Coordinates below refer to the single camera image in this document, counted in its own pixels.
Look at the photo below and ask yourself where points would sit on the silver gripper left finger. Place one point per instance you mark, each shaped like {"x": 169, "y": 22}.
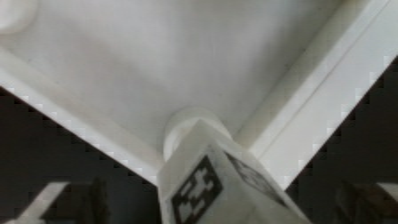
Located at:
{"x": 70, "y": 203}

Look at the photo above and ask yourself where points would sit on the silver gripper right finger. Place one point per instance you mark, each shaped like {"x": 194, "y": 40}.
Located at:
{"x": 366, "y": 203}

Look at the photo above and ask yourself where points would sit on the white table leg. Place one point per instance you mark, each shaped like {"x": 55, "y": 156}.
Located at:
{"x": 215, "y": 187}

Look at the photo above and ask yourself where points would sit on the white square table top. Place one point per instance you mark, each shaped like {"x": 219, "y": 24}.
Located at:
{"x": 112, "y": 61}

